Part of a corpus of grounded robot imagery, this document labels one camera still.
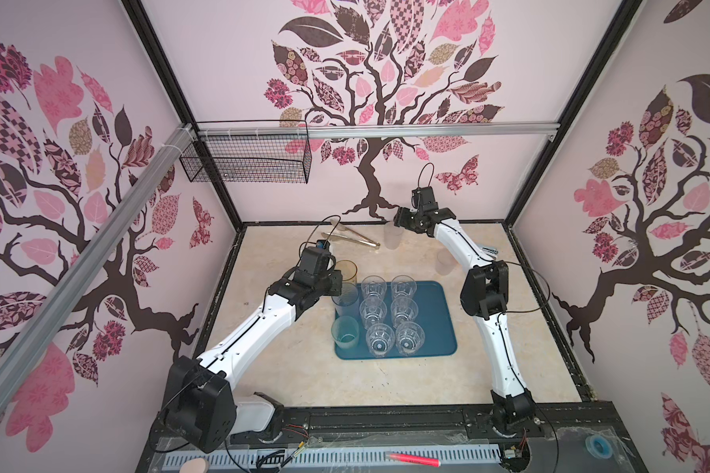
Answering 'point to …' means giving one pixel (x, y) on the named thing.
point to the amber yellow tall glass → (348, 270)
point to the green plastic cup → (345, 331)
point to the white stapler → (490, 251)
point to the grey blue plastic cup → (347, 303)
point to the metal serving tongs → (351, 235)
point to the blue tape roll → (599, 445)
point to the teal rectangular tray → (435, 301)
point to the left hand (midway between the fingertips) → (335, 282)
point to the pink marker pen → (412, 459)
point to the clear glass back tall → (392, 235)
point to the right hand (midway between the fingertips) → (401, 214)
